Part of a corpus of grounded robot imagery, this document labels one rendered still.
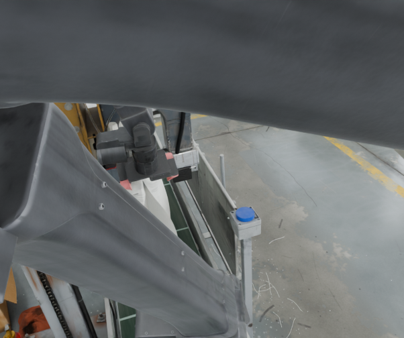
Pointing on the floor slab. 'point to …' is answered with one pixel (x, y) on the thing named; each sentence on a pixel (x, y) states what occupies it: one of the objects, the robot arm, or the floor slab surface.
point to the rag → (32, 321)
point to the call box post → (247, 279)
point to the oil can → (11, 332)
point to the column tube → (79, 322)
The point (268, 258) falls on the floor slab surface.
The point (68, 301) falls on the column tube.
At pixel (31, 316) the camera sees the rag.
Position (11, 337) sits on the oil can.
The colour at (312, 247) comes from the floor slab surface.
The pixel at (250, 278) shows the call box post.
